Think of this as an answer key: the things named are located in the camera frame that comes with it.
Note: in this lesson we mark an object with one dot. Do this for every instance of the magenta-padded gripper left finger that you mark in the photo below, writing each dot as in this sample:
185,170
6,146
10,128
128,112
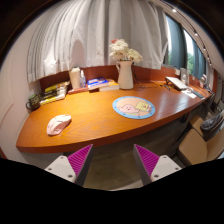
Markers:
60,165

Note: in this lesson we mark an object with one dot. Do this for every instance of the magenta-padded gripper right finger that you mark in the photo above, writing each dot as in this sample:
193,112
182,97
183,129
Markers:
165,165

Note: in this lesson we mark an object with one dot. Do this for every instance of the pink computer mouse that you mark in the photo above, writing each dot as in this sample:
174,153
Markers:
58,124

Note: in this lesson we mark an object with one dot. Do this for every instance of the round cartoon print mouse pad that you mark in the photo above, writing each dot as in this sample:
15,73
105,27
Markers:
133,107

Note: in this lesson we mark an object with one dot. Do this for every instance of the tan wooden chair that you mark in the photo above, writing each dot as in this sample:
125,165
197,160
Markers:
195,146
196,123

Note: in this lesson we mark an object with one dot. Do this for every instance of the dark grey bag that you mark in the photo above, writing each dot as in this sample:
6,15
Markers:
213,126

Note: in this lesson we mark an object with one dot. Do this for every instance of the white and yellow book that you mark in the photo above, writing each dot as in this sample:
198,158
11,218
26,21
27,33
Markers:
51,99

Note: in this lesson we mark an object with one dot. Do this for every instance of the dark green mug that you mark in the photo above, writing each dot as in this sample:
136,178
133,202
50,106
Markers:
34,101

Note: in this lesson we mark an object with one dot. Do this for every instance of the white paper sheet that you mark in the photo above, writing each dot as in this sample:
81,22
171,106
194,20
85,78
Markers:
189,94

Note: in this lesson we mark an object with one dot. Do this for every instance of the red book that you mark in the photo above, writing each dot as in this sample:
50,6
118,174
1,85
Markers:
77,90

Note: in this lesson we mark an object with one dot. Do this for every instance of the yellow and black book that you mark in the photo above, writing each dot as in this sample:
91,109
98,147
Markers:
55,87

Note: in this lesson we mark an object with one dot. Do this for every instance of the white laptop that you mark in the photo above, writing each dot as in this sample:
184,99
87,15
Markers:
176,83

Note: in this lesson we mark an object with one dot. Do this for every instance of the clear spray bottle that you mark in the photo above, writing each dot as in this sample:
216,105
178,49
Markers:
82,80

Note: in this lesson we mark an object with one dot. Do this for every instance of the cream tumbler with lid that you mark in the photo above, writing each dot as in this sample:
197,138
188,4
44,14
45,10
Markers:
75,78

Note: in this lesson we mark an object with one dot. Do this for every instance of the blue book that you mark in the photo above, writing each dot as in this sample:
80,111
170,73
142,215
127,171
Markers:
97,83

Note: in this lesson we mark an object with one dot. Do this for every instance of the white jug vase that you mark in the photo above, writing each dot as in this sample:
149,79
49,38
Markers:
125,76

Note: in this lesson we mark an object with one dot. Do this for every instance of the dark grey window curtain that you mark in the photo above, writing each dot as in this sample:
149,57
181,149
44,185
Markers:
175,43

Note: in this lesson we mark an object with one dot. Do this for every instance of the white flower bouquet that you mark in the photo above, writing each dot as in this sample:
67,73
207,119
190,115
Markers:
121,50

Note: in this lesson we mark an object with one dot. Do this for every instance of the white pleated curtain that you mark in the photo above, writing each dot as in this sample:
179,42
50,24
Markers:
93,33

